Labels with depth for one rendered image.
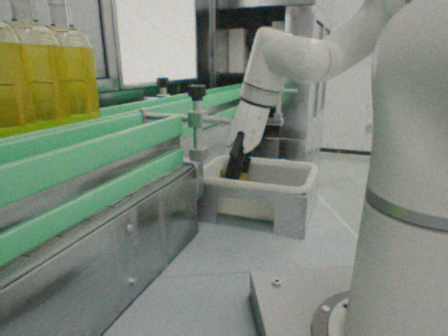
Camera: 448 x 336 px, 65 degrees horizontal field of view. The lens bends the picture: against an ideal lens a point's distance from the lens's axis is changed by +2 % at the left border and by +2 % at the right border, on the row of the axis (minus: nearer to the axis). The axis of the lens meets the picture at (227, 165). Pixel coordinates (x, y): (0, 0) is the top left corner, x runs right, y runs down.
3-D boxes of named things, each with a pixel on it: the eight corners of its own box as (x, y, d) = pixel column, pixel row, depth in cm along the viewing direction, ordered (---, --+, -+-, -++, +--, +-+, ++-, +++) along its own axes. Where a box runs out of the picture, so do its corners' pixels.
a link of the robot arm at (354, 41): (422, 14, 47) (293, 94, 60) (430, 24, 58) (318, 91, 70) (392, -40, 48) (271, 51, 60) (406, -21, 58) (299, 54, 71)
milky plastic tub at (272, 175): (221, 188, 83) (221, 153, 81) (316, 201, 76) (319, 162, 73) (188, 217, 67) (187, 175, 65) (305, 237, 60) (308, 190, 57)
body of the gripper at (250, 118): (250, 86, 74) (236, 135, 78) (232, 92, 65) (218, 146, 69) (283, 97, 72) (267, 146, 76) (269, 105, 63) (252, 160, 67)
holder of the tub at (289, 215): (201, 188, 85) (200, 157, 82) (316, 203, 76) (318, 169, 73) (165, 216, 69) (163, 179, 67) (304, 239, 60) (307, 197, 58)
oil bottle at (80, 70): (79, 165, 58) (61, 27, 52) (108, 168, 56) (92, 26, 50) (53, 175, 53) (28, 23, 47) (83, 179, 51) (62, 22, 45)
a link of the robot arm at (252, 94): (252, 77, 73) (249, 90, 74) (237, 81, 65) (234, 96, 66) (286, 88, 71) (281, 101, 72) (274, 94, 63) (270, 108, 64)
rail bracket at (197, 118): (149, 151, 65) (144, 83, 61) (234, 160, 59) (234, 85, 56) (140, 155, 62) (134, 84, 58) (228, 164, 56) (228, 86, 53)
